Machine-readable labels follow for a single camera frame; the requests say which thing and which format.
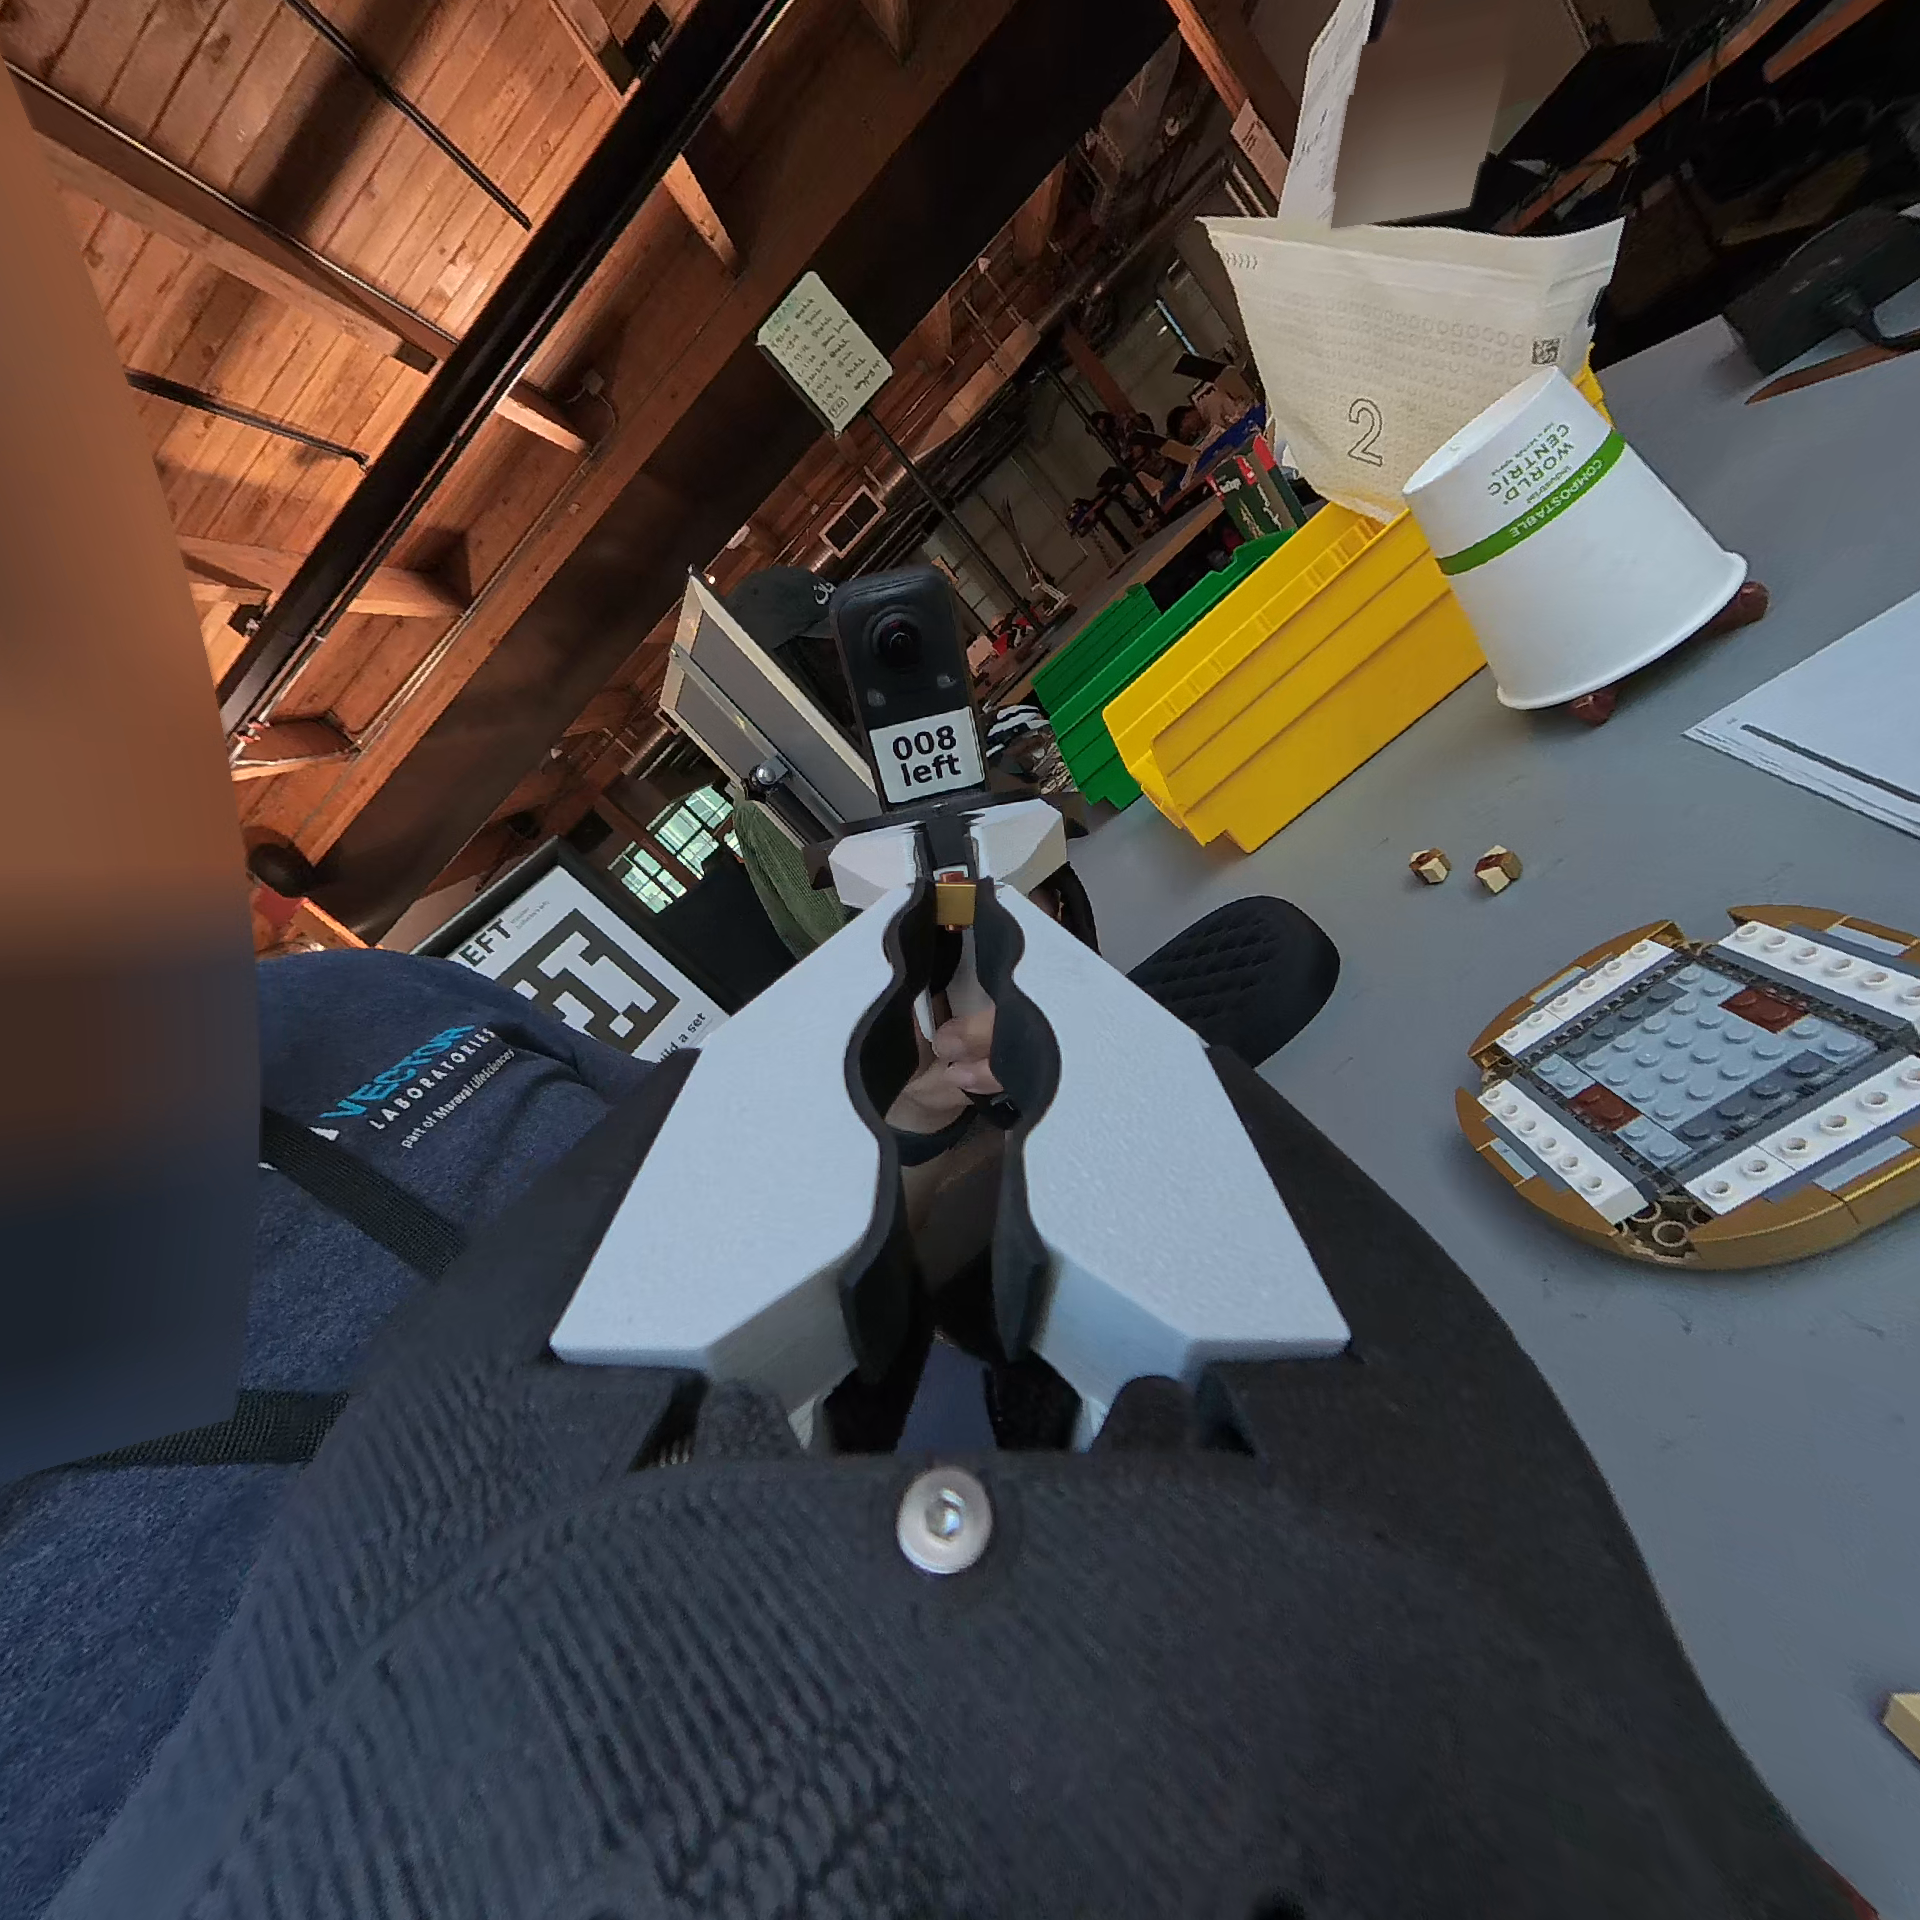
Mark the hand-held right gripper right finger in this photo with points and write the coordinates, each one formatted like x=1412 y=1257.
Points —
x=1170 y=1201

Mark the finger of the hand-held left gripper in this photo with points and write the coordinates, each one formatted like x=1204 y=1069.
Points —
x=1020 y=845
x=879 y=863

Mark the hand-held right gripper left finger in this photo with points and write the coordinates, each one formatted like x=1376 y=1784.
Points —
x=721 y=1201

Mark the small brown lego brick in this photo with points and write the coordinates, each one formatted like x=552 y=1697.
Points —
x=955 y=901

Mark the small brown tan lego assembly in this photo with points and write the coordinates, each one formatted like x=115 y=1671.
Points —
x=1497 y=869
x=1428 y=868

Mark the round lego base model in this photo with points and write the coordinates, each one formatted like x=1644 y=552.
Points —
x=1694 y=1067

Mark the beige paper lego bag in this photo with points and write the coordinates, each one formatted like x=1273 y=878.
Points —
x=1348 y=347

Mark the dark red round lego piece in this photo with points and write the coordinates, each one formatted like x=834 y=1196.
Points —
x=1747 y=600
x=1594 y=705

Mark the lego instruction booklet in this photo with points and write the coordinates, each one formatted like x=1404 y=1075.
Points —
x=1828 y=705

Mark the small tan lego piece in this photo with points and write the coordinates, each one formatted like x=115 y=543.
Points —
x=1903 y=1724

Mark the person's left hand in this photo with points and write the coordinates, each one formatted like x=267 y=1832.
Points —
x=961 y=1073

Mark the green hanging cloth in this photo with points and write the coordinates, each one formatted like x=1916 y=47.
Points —
x=786 y=885

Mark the black cap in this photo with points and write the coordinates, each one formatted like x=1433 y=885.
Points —
x=780 y=608

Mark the green plastic bin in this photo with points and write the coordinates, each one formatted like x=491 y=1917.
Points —
x=1108 y=661

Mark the grey board panel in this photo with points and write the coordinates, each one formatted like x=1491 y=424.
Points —
x=750 y=705

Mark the black wrist rest pad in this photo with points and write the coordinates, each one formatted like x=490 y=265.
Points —
x=1231 y=961

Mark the framed black white tag poster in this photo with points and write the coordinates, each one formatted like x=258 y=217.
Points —
x=569 y=975

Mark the white handwritten sign board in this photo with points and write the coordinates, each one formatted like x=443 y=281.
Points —
x=826 y=353

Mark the red green cardboard box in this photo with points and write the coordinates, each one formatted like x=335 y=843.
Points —
x=1252 y=488

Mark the white paper cup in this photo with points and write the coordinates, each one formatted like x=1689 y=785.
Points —
x=1588 y=587

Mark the printed paper sheet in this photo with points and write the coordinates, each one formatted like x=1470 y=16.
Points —
x=1313 y=135

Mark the black power adapter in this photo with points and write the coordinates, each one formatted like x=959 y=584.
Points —
x=1828 y=294

